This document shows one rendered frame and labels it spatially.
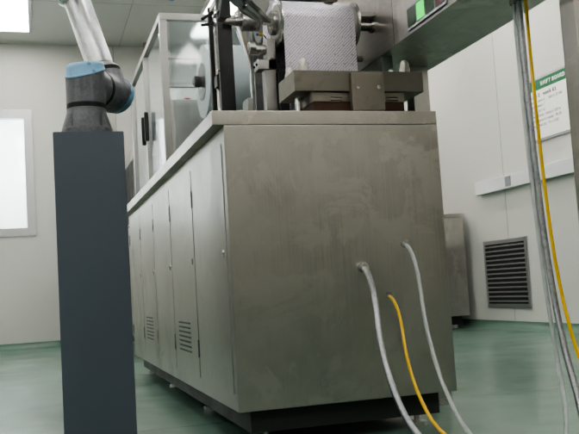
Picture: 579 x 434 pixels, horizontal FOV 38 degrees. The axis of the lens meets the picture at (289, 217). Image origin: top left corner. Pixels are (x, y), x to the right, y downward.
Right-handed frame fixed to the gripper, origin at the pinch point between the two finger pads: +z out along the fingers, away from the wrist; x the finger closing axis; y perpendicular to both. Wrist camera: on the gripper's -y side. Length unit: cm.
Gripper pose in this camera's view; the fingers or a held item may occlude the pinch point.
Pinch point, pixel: (264, 22)
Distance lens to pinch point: 270.8
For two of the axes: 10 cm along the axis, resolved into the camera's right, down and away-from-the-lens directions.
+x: -2.8, 1.0, 9.5
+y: 5.7, -7.8, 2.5
